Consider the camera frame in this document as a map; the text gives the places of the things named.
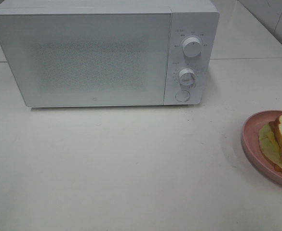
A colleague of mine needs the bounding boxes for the round white door button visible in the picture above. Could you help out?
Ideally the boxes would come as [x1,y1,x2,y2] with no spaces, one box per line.
[175,90,190,102]

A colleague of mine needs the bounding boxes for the white microwave door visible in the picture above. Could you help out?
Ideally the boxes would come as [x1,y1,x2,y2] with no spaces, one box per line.
[0,13,171,107]

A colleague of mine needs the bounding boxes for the pink round plate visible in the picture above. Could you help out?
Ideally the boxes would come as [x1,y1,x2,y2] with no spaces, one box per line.
[241,110,282,186]

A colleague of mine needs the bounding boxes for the white bread sandwich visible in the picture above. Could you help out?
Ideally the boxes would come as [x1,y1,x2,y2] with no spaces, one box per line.
[258,115,282,173]

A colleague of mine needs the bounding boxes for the lower white timer knob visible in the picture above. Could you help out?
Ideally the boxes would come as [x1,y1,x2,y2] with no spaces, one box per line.
[178,68,196,86]

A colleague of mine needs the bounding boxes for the upper white power knob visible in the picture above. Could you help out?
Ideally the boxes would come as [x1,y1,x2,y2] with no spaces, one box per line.
[182,36,202,58]

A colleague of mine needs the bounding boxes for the white microwave oven body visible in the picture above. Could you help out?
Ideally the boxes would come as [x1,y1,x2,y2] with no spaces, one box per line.
[0,0,219,107]

